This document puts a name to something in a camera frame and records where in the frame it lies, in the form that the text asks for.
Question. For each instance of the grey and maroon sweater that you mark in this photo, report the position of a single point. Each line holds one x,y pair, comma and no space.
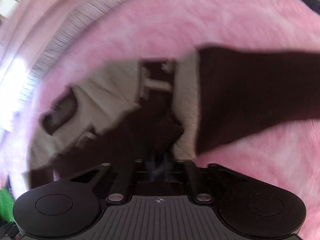
142,109

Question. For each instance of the striped white duvet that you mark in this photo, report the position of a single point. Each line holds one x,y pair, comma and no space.
77,22

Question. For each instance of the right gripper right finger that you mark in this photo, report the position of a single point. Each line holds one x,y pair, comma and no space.
183,178

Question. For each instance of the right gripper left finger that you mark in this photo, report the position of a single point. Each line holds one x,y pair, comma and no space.
133,179

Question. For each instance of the green knit sweater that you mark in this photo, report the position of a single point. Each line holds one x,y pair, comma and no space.
6,205

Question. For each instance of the pink floral bed blanket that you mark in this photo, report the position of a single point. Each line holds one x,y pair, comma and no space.
286,156

